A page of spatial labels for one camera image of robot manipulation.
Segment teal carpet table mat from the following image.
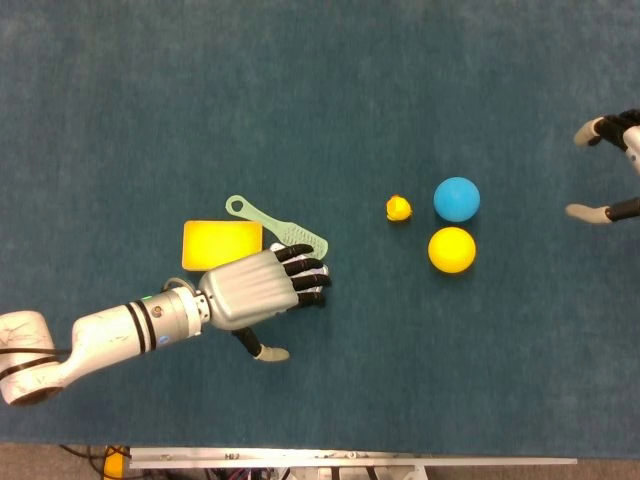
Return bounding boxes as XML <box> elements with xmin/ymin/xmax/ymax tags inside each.
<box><xmin>0</xmin><ymin>0</ymin><xmax>640</xmax><ymax>459</ymax></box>

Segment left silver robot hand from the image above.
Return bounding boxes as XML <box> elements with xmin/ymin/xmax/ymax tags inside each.
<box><xmin>197</xmin><ymin>243</ymin><xmax>334</xmax><ymax>363</ymax></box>

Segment yellow box under table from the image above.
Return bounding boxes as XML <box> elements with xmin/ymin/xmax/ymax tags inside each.
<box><xmin>102</xmin><ymin>445</ymin><xmax>132</xmax><ymax>480</ymax></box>

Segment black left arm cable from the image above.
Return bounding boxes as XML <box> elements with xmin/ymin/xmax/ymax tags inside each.
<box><xmin>0</xmin><ymin>346</ymin><xmax>74</xmax><ymax>374</ymax></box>

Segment black floor cables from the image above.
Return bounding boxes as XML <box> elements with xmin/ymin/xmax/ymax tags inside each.
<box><xmin>58</xmin><ymin>443</ymin><xmax>109</xmax><ymax>474</ymax></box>

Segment light green plastic grater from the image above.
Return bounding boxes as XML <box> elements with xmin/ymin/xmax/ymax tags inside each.
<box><xmin>224</xmin><ymin>194</ymin><xmax>330</xmax><ymax>260</ymax></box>

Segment yellow foam ball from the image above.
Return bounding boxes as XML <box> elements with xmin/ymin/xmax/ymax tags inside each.
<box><xmin>427</xmin><ymin>226</ymin><xmax>478</xmax><ymax>275</ymax></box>

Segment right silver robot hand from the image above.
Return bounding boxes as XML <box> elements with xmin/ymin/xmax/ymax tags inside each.
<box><xmin>564</xmin><ymin>108</ymin><xmax>640</xmax><ymax>226</ymax></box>

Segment blue foam ball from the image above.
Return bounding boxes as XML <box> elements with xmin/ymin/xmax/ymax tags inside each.
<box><xmin>432</xmin><ymin>176</ymin><xmax>482</xmax><ymax>223</ymax></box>

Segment yellow rectangular sponge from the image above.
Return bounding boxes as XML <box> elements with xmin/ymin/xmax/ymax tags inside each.
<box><xmin>181</xmin><ymin>219</ymin><xmax>265</xmax><ymax>273</ymax></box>

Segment small yellow rubber duck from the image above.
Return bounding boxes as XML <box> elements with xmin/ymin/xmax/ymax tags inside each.
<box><xmin>384</xmin><ymin>194</ymin><xmax>414</xmax><ymax>222</ymax></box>

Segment aluminium frame rail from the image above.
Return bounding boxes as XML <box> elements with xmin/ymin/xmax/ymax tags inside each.
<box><xmin>128</xmin><ymin>446</ymin><xmax>579</xmax><ymax>470</ymax></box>

